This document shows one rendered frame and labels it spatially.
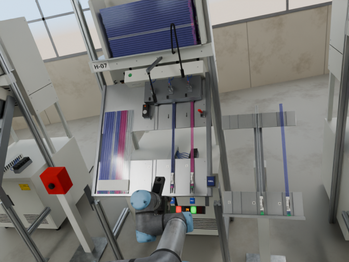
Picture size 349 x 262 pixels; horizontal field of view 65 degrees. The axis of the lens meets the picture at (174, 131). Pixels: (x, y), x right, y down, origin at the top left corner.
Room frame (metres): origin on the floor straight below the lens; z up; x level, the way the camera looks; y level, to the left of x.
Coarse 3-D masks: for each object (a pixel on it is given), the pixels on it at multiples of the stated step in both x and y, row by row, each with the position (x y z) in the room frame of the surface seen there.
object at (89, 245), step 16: (48, 176) 1.52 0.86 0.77; (64, 176) 1.56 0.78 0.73; (48, 192) 1.54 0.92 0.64; (64, 192) 1.51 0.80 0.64; (64, 208) 1.55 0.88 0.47; (80, 224) 1.56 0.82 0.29; (80, 240) 1.55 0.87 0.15; (96, 240) 1.65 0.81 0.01; (80, 256) 1.52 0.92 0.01; (96, 256) 1.49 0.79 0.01
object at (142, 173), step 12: (132, 168) 1.33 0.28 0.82; (144, 168) 1.30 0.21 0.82; (156, 168) 1.28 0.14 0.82; (168, 168) 1.26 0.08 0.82; (180, 168) 1.23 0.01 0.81; (204, 168) 1.19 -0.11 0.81; (132, 180) 1.28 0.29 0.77; (144, 180) 1.26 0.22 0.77; (168, 180) 1.21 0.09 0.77; (180, 180) 1.19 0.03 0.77; (204, 180) 1.15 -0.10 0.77; (96, 192) 1.31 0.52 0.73; (132, 192) 1.23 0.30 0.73; (168, 192) 1.17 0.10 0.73; (180, 192) 1.15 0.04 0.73; (204, 192) 1.11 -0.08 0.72
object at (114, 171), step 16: (112, 112) 1.61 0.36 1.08; (128, 112) 1.57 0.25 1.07; (112, 128) 1.54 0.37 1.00; (128, 128) 1.50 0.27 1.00; (112, 144) 1.47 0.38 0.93; (128, 144) 1.43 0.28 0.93; (112, 160) 1.40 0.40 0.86; (128, 160) 1.36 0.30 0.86; (112, 176) 1.33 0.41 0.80; (128, 176) 1.29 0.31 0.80; (112, 192) 1.26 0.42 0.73
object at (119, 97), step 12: (120, 84) 1.74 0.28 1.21; (204, 84) 1.53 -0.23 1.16; (108, 96) 1.72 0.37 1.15; (120, 96) 1.68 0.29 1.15; (132, 96) 1.65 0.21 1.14; (204, 96) 1.47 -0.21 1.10; (108, 108) 1.66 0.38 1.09; (120, 108) 1.62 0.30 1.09; (132, 108) 1.59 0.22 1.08; (156, 108) 1.53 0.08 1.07; (168, 108) 1.50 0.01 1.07; (180, 108) 1.48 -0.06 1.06; (204, 108) 1.42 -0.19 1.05; (144, 120) 1.51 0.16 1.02; (156, 120) 1.48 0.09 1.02; (168, 120) 1.45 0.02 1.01; (180, 120) 1.43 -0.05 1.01; (204, 120) 1.38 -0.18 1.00
